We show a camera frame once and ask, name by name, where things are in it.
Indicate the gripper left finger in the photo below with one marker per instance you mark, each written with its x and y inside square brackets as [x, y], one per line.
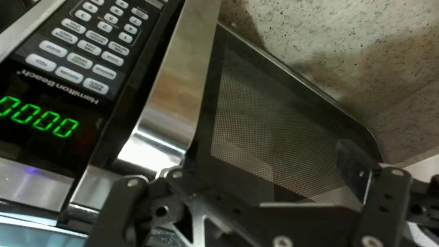
[118, 212]

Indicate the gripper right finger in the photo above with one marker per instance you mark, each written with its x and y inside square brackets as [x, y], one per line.
[384, 206]

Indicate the black and silver microwave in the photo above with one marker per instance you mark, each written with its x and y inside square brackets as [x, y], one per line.
[68, 113]

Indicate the microwave door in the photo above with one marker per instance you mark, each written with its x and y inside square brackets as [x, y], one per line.
[267, 130]

